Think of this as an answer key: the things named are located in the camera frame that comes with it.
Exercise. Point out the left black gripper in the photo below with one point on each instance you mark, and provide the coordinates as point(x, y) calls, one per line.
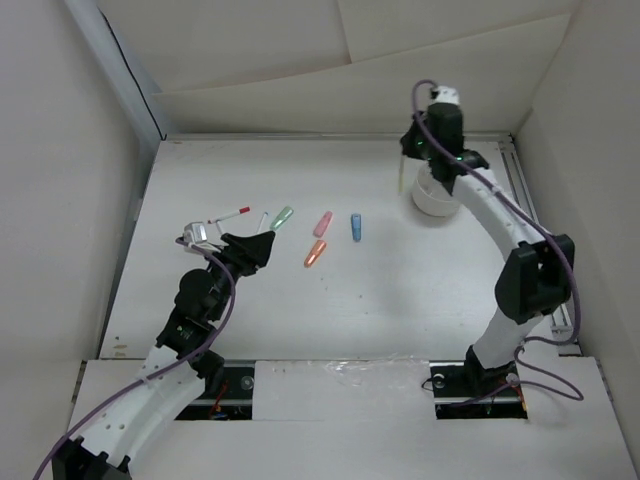
point(249, 253)

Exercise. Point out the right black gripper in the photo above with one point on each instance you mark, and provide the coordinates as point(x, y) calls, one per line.
point(409, 148)

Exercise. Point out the yellow thin pen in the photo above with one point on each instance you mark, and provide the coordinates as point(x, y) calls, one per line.
point(401, 174)

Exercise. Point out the pink translucent highlighter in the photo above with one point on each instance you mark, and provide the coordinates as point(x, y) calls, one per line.
point(323, 224)

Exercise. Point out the blue translucent highlighter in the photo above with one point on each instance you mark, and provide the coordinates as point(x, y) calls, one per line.
point(356, 227)

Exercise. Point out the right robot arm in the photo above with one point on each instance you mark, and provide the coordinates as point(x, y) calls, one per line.
point(537, 276)

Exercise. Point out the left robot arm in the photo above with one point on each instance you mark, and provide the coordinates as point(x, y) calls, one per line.
point(111, 440)

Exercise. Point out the blue capped white marker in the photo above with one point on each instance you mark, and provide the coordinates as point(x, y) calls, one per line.
point(263, 219)

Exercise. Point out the red capped white marker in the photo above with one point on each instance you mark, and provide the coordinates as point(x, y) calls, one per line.
point(229, 215)

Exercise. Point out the green translucent highlighter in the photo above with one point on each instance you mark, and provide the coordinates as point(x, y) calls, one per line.
point(284, 215)

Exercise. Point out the orange translucent highlighter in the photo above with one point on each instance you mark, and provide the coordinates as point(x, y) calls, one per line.
point(315, 252)

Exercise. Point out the white round divided container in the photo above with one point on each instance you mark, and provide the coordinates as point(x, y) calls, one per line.
point(430, 196)

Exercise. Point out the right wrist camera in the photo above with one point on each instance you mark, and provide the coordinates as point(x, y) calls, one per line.
point(445, 95)

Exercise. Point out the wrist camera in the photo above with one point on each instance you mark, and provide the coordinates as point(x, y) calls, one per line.
point(445, 95)
point(195, 233)

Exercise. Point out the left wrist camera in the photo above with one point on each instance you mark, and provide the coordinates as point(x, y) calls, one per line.
point(195, 233)

